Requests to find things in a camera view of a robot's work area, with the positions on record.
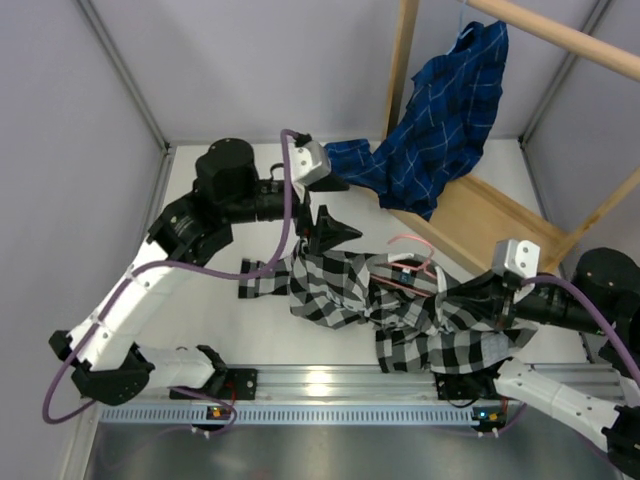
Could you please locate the wooden clothes rack frame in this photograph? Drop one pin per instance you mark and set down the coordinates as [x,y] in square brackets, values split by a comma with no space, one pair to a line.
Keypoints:
[472,215]

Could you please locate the blue plaid shirt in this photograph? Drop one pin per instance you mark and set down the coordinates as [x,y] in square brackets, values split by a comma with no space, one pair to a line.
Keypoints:
[441,137]

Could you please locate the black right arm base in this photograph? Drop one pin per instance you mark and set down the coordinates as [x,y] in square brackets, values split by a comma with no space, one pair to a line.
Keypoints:
[467,388]

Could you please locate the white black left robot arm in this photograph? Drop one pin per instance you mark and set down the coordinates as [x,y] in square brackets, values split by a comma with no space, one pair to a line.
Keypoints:
[106,362]

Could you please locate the pink wire hanger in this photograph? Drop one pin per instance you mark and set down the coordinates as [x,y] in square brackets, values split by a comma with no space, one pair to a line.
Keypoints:
[405,270]

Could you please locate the light blue hanger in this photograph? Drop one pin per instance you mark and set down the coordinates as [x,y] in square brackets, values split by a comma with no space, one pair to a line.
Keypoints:
[462,30]

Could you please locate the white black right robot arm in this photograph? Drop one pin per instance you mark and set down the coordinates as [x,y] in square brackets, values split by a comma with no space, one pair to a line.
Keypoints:
[536,447]

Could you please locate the black white checkered shirt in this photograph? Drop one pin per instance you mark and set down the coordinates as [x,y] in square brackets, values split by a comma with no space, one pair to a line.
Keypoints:
[334,290]

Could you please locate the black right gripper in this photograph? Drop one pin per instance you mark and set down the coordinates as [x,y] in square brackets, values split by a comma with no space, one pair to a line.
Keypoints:
[485,293]

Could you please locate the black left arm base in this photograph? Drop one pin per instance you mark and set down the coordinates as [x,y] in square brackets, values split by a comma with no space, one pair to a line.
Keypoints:
[234,384]

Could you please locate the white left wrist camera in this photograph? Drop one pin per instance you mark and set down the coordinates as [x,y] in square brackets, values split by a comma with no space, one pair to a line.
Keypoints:
[308,165]

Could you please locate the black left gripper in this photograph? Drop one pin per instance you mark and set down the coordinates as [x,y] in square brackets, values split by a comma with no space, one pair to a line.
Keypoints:
[326,230]

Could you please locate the slotted grey cable duct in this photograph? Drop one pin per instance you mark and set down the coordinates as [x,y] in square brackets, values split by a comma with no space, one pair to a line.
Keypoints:
[250,414]

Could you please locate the aluminium mounting rail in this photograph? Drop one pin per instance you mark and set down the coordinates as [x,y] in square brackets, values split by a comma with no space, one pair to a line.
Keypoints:
[310,382]

